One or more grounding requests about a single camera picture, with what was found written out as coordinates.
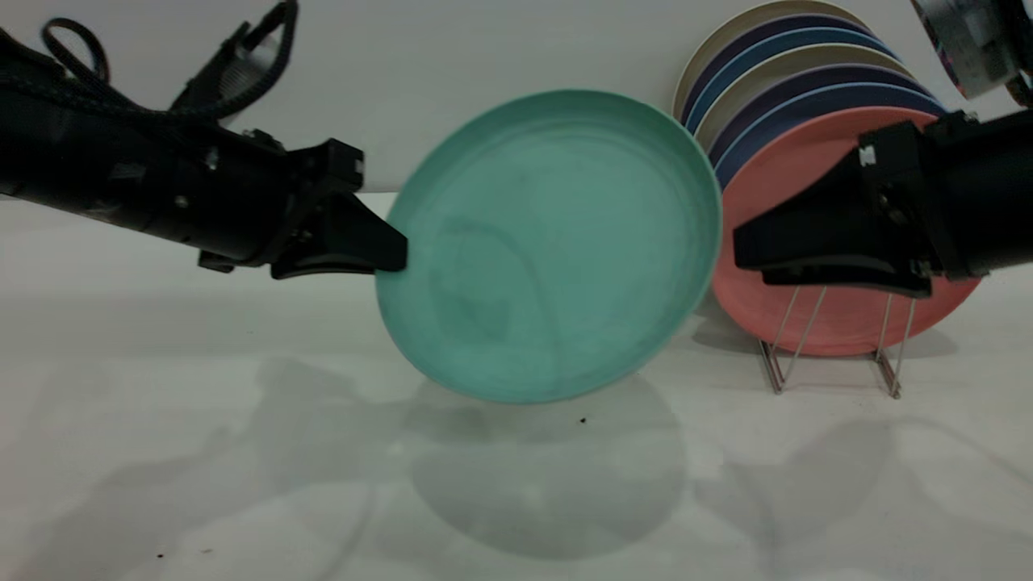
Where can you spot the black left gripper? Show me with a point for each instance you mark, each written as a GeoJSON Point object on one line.
{"type": "Point", "coordinates": [258, 202]}

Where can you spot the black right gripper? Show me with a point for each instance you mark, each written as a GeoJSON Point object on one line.
{"type": "Point", "coordinates": [928, 202]}

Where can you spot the green round plate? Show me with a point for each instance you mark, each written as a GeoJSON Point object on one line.
{"type": "Point", "coordinates": [549, 242]}

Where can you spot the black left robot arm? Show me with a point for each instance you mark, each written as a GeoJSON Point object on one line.
{"type": "Point", "coordinates": [81, 161]}

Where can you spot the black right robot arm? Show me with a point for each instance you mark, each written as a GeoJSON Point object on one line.
{"type": "Point", "coordinates": [1005, 194]}

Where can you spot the pink round plate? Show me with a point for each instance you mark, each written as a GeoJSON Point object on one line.
{"type": "Point", "coordinates": [775, 173]}

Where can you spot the dark purple round plate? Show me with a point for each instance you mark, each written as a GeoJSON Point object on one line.
{"type": "Point", "coordinates": [726, 48]}
{"type": "Point", "coordinates": [726, 121]}

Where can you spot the beige round plate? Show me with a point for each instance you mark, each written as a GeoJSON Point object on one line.
{"type": "Point", "coordinates": [726, 31]}
{"type": "Point", "coordinates": [726, 94]}

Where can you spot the teal blue round plate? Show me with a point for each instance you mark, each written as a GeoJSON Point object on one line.
{"type": "Point", "coordinates": [726, 68]}

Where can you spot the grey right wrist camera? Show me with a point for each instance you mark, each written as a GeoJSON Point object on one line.
{"type": "Point", "coordinates": [968, 40]}

